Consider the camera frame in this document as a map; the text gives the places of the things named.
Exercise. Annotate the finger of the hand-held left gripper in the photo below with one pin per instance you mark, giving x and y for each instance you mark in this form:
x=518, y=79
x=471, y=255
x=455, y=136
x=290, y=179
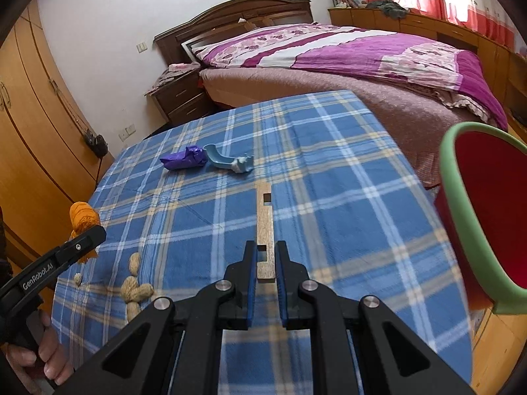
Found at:
x=61, y=257

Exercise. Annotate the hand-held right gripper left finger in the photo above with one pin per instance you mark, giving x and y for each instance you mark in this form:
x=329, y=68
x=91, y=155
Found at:
x=249, y=288

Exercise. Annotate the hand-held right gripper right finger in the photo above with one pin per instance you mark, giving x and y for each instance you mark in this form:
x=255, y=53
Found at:
x=282, y=288

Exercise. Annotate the orange spiky foam sheet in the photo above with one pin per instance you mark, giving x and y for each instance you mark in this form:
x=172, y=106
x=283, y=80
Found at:
x=84, y=216

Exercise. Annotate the notched wooden strip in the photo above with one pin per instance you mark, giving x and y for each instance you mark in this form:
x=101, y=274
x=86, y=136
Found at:
x=264, y=222

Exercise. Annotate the red bin with green rim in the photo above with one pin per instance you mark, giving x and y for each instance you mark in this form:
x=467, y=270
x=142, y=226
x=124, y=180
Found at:
x=494, y=197

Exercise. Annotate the person's left hand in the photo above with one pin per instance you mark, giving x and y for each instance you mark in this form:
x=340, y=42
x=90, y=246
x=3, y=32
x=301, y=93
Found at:
x=55, y=345

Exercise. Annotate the small peanut shell piece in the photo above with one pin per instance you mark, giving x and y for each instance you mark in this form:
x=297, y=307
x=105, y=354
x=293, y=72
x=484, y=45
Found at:
x=78, y=279

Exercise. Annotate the peanut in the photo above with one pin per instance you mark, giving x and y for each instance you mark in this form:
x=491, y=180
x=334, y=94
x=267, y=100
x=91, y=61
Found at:
x=146, y=292
x=134, y=263
x=132, y=312
x=129, y=289

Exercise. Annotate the black power strip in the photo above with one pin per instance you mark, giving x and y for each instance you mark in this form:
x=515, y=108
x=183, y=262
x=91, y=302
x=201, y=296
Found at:
x=96, y=144

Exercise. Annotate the light wooden wardrobe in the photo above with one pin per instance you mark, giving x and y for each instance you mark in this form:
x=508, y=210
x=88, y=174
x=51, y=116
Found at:
x=37, y=131

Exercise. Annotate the light blue plastic piece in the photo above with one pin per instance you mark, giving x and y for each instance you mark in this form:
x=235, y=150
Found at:
x=218, y=158

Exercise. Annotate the purple crumpled wrapper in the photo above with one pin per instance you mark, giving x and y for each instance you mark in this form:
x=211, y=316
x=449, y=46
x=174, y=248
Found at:
x=181, y=160

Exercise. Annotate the dark wooden nightstand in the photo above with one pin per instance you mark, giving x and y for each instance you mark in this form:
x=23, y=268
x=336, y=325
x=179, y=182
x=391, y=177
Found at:
x=181, y=98

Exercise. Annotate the pink floral cloth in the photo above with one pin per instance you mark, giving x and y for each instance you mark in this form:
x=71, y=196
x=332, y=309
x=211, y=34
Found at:
x=173, y=74

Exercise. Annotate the pink bedspread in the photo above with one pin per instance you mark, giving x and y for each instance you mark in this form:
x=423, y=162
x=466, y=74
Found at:
x=391, y=103

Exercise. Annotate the dark wooden headboard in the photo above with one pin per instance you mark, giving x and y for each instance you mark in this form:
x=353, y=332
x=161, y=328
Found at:
x=230, y=14

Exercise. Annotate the grey clothes pile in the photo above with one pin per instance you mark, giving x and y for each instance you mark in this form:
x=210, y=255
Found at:
x=389, y=8

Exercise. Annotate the low wooden cabinet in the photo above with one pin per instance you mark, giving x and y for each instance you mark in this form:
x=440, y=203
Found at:
x=453, y=35

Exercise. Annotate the white wall outlet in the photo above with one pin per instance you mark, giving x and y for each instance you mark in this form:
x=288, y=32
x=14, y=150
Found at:
x=127, y=131

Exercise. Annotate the white wall switch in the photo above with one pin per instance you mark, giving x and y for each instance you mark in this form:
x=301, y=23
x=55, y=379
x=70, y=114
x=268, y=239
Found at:
x=141, y=47

